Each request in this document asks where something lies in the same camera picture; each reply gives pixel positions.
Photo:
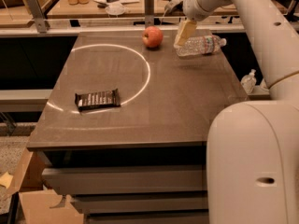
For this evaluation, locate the grey drawer cabinet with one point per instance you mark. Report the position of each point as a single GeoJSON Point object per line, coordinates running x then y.
{"type": "Point", "coordinates": [143, 162]}

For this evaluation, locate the small clear bottle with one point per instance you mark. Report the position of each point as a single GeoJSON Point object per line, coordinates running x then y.
{"type": "Point", "coordinates": [248, 81]}

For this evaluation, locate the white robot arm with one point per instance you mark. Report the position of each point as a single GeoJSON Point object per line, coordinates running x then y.
{"type": "Point", "coordinates": [252, 149]}

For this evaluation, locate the metal rail bracket left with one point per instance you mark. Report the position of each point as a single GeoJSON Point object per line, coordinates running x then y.
{"type": "Point", "coordinates": [42, 25]}

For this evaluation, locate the grey power strip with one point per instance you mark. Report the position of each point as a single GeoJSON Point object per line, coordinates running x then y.
{"type": "Point", "coordinates": [172, 6]}

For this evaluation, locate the metal rail bracket middle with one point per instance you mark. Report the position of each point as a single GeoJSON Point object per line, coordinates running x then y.
{"type": "Point", "coordinates": [149, 12]}

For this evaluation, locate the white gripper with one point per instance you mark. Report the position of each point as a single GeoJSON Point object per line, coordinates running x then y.
{"type": "Point", "coordinates": [195, 6]}

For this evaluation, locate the cardboard box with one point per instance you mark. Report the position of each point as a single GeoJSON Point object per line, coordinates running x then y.
{"type": "Point", "coordinates": [39, 205]}

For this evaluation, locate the white bowl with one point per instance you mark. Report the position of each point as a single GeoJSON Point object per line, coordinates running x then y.
{"type": "Point", "coordinates": [115, 10]}

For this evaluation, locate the clear plastic water bottle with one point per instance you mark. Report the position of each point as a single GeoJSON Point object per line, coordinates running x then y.
{"type": "Point", "coordinates": [201, 45]}

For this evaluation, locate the red apple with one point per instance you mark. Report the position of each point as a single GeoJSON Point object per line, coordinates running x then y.
{"type": "Point", "coordinates": [152, 37]}

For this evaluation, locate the metal rail bracket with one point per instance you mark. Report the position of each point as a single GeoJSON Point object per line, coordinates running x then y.
{"type": "Point", "coordinates": [149, 12]}
{"type": "Point", "coordinates": [42, 25]}

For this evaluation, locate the black rxbar chocolate bar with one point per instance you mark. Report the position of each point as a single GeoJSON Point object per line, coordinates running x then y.
{"type": "Point", "coordinates": [98, 100]}

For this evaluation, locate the wooden desk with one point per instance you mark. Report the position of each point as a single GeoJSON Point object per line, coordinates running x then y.
{"type": "Point", "coordinates": [62, 10]}

